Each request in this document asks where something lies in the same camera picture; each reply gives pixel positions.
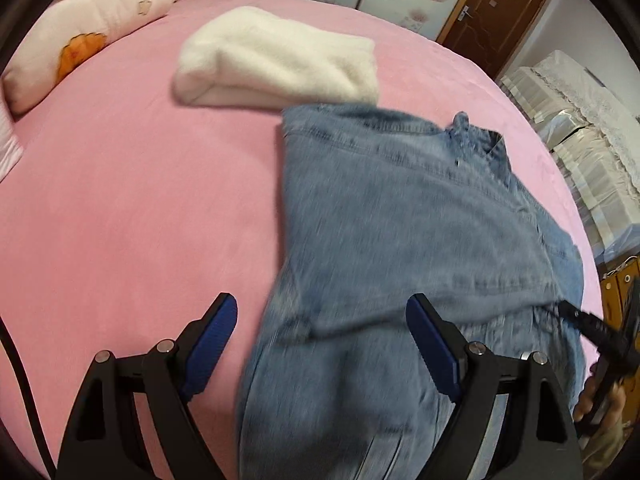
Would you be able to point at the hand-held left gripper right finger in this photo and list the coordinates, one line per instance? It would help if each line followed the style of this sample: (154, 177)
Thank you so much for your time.
(432, 345)

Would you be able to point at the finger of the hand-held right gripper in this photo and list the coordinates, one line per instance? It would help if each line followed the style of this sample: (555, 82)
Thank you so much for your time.
(590, 327)

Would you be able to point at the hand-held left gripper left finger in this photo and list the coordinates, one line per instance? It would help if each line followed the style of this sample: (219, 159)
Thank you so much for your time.
(212, 340)

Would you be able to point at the blue denim jacket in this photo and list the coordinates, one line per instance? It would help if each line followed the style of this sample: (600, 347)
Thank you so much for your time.
(375, 235)

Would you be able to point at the person's right forearm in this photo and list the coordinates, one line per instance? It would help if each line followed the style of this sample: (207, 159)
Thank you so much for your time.
(610, 455)

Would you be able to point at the person's right hand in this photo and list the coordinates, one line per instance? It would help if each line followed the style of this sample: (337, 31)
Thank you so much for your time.
(612, 410)

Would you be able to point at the wooden drawer cabinet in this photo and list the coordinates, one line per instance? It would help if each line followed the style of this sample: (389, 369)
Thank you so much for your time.
(617, 295)

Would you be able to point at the lace covered furniture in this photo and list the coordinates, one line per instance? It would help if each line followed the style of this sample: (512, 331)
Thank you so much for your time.
(590, 160)

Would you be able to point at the pink bed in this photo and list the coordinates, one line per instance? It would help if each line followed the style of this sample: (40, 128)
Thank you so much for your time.
(125, 185)

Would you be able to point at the pink pillow with bag print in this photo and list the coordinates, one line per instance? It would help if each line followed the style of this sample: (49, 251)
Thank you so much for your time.
(7, 145)

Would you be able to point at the white folded fleece garment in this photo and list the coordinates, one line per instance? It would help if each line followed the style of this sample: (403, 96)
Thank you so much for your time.
(270, 55)

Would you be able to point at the brown wooden door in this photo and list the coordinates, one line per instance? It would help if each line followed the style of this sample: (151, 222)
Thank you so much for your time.
(500, 15)

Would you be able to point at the pink folded quilt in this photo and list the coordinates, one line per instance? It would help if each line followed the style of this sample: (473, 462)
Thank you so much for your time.
(75, 25)

